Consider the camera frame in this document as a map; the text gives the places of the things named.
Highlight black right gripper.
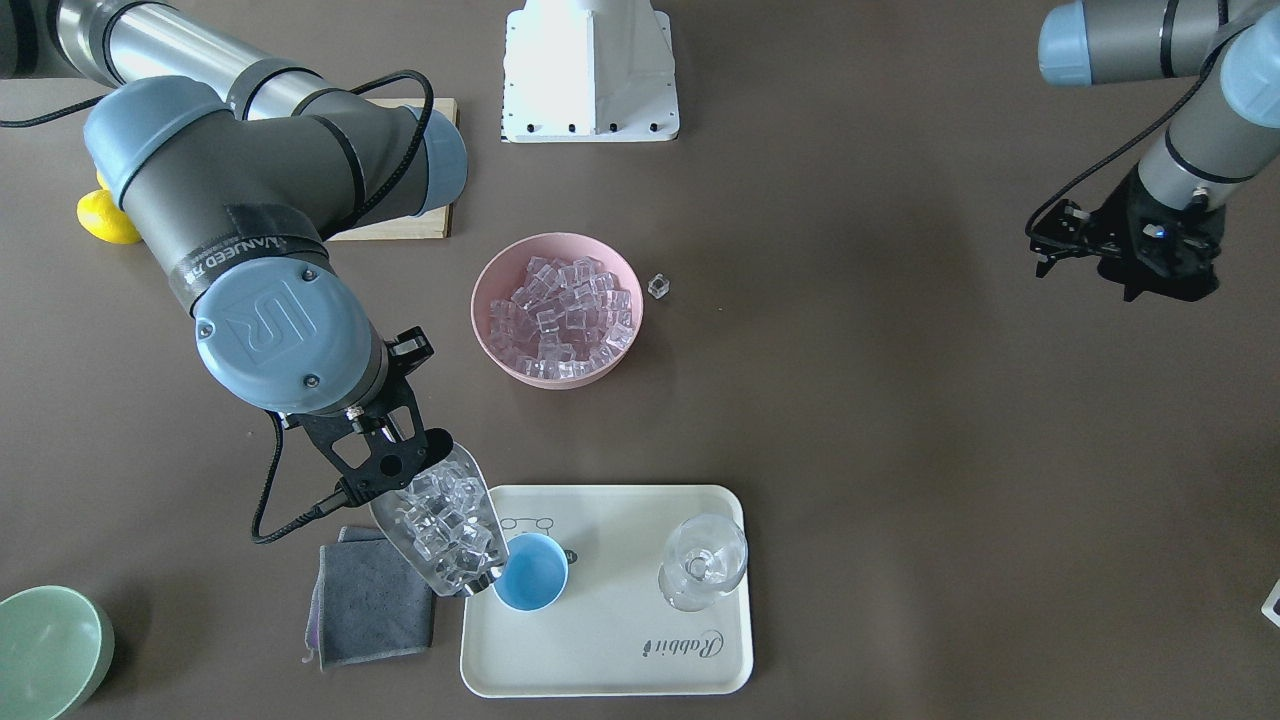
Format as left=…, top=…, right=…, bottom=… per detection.
left=285, top=325, right=454, bottom=509

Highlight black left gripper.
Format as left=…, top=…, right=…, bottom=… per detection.
left=1027, top=170, right=1226, bottom=302

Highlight metal ice scoop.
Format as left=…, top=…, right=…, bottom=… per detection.
left=369, top=445, right=509, bottom=600

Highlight pink bowl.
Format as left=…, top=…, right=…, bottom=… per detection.
left=471, top=232, right=644, bottom=389

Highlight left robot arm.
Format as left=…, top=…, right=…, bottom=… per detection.
left=1025, top=1, right=1279, bottom=302

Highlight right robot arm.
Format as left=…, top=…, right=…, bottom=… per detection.
left=3, top=1, right=468, bottom=518

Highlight light blue cup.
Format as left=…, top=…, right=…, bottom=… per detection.
left=494, top=533, right=570, bottom=612

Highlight pile of clear ice cubes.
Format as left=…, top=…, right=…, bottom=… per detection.
left=481, top=256, right=639, bottom=380

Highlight stray clear ice cube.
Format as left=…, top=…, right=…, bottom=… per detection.
left=646, top=273, right=671, bottom=300

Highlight grey folded cloth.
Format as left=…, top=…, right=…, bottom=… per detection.
left=303, top=525, right=436, bottom=671

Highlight wooden cutting board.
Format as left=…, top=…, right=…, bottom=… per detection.
left=328, top=97, right=458, bottom=243

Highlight cream rabbit tray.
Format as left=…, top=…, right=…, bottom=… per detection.
left=460, top=484, right=754, bottom=698

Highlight clear wine glass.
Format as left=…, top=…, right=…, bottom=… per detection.
left=658, top=512, right=748, bottom=612

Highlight lower whole lemon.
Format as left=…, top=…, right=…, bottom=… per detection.
left=76, top=190, right=142, bottom=245

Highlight green bowl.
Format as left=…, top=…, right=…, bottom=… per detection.
left=1, top=585, right=115, bottom=719

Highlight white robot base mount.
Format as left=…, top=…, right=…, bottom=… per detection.
left=500, top=1, right=681, bottom=143

